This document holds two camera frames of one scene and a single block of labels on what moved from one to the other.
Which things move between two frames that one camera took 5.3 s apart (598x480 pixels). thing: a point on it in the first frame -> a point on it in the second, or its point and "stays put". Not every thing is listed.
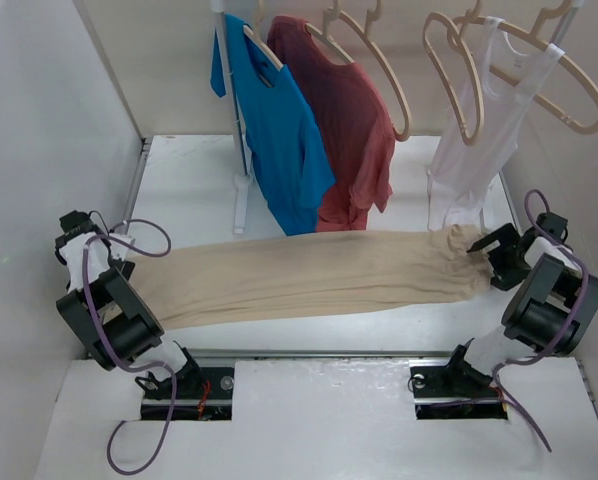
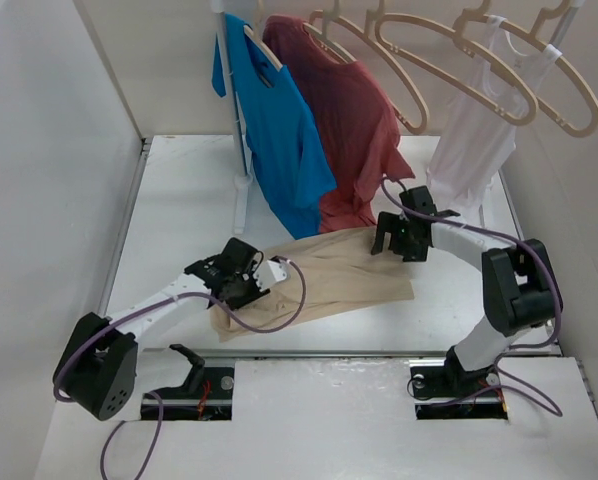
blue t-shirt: (290, 160) stays put
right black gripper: (505, 278) -> (387, 222)
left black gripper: (123, 266) -> (253, 292)
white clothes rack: (244, 185) stays put
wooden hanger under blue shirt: (256, 37) stays put
